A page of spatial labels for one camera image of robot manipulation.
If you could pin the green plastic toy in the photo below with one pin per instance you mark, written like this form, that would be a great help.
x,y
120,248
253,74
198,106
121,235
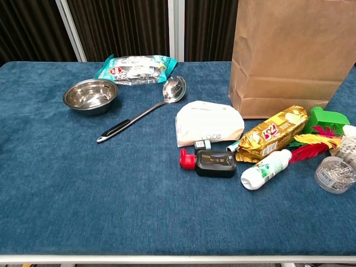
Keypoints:
x,y
325,116

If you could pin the blue felt table cover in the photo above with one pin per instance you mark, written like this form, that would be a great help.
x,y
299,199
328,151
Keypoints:
x,y
83,194

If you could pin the white bottle green print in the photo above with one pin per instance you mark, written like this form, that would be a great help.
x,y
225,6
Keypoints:
x,y
264,171

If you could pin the colourful feather shuttlecock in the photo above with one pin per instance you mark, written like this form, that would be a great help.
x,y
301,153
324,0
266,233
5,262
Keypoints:
x,y
308,151

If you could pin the white tissue pack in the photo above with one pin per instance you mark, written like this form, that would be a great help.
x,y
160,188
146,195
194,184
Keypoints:
x,y
208,122

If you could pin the gold biscuit packet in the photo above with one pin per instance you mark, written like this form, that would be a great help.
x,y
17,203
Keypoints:
x,y
272,133

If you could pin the green white tube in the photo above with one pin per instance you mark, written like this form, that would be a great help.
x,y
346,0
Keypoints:
x,y
233,146

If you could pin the teal silver snack packet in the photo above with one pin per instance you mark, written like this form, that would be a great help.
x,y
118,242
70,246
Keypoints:
x,y
133,69

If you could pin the white orange packet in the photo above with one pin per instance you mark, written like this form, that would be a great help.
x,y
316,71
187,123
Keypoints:
x,y
349,144

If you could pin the brown paper carrier bag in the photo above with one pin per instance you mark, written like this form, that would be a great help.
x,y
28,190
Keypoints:
x,y
292,55

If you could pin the stainless steel bowl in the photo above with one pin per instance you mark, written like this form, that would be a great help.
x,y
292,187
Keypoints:
x,y
90,97

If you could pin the white aluminium frame post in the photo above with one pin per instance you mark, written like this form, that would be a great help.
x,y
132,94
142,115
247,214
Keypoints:
x,y
71,30
176,27

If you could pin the dark pleated curtain panel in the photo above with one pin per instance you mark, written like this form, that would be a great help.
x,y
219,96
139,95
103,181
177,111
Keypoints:
x,y
27,27
211,27
122,27

